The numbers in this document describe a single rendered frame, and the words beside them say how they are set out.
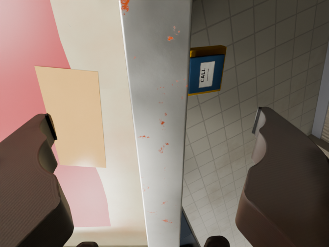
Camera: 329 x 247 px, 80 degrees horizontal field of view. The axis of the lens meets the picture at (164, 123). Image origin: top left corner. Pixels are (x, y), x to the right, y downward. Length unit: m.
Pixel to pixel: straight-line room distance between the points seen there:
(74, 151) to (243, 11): 1.70
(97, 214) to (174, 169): 0.16
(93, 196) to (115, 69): 0.16
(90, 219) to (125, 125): 0.16
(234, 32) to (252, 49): 0.26
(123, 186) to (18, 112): 0.13
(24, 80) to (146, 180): 0.13
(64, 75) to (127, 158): 0.10
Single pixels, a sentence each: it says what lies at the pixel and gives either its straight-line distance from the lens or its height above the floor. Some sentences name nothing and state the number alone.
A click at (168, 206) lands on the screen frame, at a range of 0.21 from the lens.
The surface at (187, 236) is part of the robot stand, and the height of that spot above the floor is 1.20.
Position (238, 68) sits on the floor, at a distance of 1.91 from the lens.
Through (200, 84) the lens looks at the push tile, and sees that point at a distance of 0.57.
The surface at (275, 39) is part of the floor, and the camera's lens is 2.08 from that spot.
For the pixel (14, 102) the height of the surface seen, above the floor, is 1.25.
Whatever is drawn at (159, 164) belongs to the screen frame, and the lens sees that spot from 0.16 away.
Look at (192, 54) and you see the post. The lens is 0.55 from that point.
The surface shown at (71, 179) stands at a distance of 0.25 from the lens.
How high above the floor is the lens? 1.43
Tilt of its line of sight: 53 degrees down
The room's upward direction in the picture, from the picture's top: 149 degrees clockwise
